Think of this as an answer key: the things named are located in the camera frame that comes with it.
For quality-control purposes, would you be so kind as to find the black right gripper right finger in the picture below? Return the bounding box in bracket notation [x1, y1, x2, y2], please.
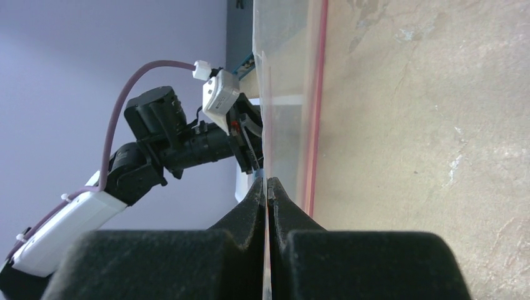
[267, 177, 471, 299]

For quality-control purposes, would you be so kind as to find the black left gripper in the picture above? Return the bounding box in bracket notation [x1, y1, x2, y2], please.
[159, 93, 263, 174]

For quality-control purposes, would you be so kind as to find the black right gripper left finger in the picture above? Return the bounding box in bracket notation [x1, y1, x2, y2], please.
[43, 179, 265, 299]

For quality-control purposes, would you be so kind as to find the clear transparent sheet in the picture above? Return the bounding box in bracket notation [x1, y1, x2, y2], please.
[252, 0, 324, 300]

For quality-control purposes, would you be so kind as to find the blue landscape photo print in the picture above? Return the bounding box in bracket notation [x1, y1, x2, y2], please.
[234, 94, 303, 203]

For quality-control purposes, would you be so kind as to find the pink wooden picture frame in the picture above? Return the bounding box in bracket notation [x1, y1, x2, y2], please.
[299, 0, 328, 216]

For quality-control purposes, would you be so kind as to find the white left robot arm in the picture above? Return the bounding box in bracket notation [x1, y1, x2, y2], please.
[1, 86, 263, 299]

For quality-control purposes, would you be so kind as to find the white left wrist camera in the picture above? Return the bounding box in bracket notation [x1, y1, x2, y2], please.
[202, 69, 241, 135]

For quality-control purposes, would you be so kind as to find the dark blue network switch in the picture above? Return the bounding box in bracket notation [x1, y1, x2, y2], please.
[225, 0, 255, 80]

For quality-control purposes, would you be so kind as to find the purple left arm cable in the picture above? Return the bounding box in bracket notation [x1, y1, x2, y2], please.
[4, 59, 212, 262]

